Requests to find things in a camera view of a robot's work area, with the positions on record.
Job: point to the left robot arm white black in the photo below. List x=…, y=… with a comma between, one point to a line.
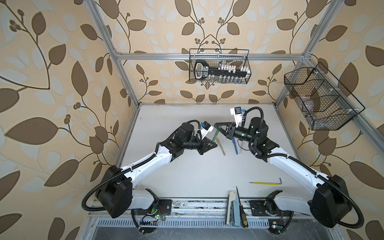
x=116, y=193

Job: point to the black socket set rail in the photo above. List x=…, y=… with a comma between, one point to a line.
x=202, y=70

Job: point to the black screwdriver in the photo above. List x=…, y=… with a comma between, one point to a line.
x=243, y=215

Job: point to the aluminium front rail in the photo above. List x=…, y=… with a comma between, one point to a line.
x=187, y=213

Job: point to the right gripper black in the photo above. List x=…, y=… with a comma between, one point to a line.
x=231, y=128

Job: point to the beige blue utility tool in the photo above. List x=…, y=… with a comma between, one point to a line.
x=233, y=210

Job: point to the blue pen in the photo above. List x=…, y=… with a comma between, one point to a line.
x=235, y=146

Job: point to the green pen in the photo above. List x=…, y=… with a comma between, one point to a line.
x=215, y=136

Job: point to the right wire basket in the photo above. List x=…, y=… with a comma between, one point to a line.
x=326, y=101

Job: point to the wire basket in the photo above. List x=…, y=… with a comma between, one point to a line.
x=238, y=57
x=326, y=101

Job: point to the back wire basket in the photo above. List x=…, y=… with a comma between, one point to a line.
x=238, y=57

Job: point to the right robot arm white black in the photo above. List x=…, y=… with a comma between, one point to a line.
x=328, y=200

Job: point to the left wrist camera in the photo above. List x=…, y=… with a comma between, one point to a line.
x=205, y=129

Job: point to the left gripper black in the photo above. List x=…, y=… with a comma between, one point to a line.
x=203, y=146

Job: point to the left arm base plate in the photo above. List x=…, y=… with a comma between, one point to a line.
x=162, y=207

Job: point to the beige pen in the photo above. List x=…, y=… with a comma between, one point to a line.
x=220, y=145

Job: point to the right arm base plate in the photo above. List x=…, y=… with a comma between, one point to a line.
x=264, y=208

